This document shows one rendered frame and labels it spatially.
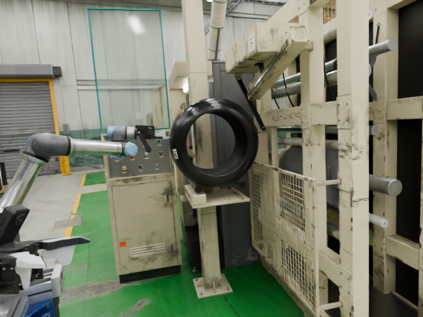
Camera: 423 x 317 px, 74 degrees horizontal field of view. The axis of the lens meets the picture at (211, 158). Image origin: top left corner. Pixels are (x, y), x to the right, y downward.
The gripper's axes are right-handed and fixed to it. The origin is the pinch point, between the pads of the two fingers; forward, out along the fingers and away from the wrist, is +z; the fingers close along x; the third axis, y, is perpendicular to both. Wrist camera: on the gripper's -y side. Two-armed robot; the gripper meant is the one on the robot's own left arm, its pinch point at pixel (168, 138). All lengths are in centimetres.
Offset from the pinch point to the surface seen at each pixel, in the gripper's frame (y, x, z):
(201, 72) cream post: 47, 27, 23
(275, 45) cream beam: 52, -35, 51
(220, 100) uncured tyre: 24.2, -9.2, 29.7
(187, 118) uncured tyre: 12.4, -10.9, 10.2
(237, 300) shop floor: -116, 8, 55
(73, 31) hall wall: 308, 866, -265
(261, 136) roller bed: 4, 20, 69
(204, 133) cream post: 4.3, 26.5, 28.0
